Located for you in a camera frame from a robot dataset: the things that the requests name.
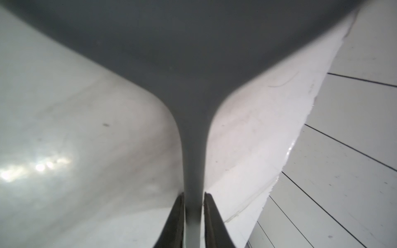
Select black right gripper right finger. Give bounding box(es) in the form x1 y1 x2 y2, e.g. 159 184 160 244
204 193 236 248

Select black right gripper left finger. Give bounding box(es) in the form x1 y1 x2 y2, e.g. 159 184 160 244
153 193 185 248

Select grey spatula mint handle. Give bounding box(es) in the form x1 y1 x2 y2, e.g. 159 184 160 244
2 1 362 248

